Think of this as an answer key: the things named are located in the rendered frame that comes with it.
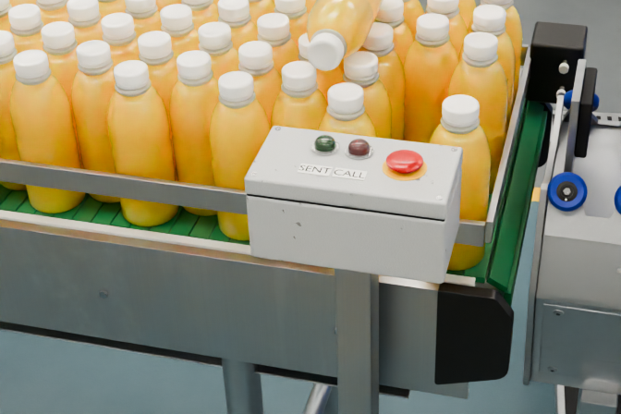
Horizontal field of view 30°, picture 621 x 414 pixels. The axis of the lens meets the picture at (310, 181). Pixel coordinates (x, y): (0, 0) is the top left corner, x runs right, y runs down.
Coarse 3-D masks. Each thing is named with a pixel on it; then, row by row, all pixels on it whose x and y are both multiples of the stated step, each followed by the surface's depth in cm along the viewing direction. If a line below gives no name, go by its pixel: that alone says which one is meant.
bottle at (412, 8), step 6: (402, 0) 148; (408, 0) 149; (414, 0) 149; (408, 6) 148; (414, 6) 149; (420, 6) 150; (408, 12) 148; (414, 12) 148; (420, 12) 149; (408, 18) 148; (414, 18) 149; (408, 24) 148; (414, 24) 149; (414, 30) 149; (414, 36) 149
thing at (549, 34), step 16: (544, 32) 156; (560, 32) 155; (576, 32) 155; (544, 48) 153; (560, 48) 153; (576, 48) 152; (544, 64) 154; (560, 64) 154; (576, 64) 153; (544, 80) 156; (560, 80) 155; (528, 96) 158; (544, 96) 157
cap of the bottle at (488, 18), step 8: (480, 8) 140; (488, 8) 140; (496, 8) 140; (480, 16) 138; (488, 16) 138; (496, 16) 138; (504, 16) 138; (480, 24) 139; (488, 24) 138; (496, 24) 138; (504, 24) 139
